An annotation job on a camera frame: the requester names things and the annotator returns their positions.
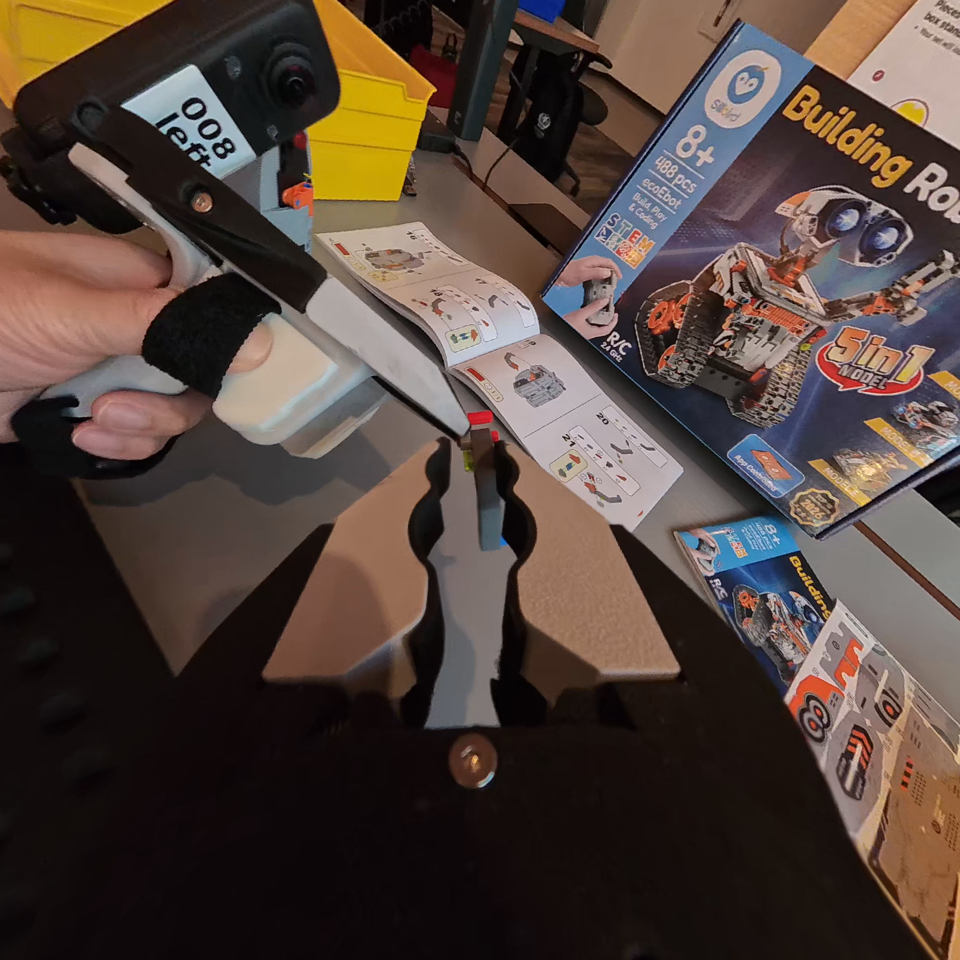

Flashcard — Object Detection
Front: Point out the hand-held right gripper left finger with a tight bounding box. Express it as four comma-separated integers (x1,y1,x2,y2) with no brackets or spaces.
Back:
261,437,453,727

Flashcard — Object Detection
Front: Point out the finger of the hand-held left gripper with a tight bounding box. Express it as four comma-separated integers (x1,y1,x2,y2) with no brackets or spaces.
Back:
303,277,474,441

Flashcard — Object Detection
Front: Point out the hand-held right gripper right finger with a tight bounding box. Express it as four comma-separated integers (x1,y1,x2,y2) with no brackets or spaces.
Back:
491,442,682,727

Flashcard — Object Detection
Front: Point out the grey bent beam with pins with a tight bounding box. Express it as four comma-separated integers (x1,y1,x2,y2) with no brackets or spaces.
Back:
459,411,515,552

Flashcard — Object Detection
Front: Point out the grey desk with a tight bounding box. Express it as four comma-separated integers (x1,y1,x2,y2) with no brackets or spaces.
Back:
75,112,960,676

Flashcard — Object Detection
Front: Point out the dark teal desk leg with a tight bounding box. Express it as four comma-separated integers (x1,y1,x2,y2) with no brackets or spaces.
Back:
450,0,520,144

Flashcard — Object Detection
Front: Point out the person's left hand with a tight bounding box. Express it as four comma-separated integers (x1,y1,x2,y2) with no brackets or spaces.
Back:
0,228,275,460

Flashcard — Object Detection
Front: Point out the blue closed manual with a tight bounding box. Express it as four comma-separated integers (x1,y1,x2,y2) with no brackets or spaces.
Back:
673,517,837,695

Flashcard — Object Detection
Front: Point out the grey toy robot body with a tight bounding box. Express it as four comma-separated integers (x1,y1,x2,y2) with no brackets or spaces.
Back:
258,127,316,252

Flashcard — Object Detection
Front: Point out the open instruction booklet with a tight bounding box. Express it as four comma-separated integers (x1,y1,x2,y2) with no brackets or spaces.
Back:
315,221,685,532

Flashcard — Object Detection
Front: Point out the yellow storage bin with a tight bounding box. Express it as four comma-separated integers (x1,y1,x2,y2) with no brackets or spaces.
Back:
0,0,438,204

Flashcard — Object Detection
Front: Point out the red bag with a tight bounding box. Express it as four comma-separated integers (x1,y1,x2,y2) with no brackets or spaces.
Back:
408,41,460,112

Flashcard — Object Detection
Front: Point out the black backpack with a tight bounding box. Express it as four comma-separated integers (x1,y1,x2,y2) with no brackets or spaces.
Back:
517,48,609,198

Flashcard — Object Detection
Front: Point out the robot sticker sheet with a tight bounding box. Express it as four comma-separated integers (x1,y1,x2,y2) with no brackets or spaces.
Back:
783,600,960,954

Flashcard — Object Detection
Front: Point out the long wooden table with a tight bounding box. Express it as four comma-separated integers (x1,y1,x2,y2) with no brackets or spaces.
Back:
510,7,601,54

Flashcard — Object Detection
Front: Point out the blue robot kit box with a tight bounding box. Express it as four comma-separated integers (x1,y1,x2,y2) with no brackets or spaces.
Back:
541,21,960,540

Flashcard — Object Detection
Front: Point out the tan cardboard panel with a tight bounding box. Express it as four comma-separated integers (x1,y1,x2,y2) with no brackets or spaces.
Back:
806,0,925,82

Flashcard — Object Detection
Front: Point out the white paper sign board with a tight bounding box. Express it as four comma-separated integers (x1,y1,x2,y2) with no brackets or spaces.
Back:
847,0,960,151

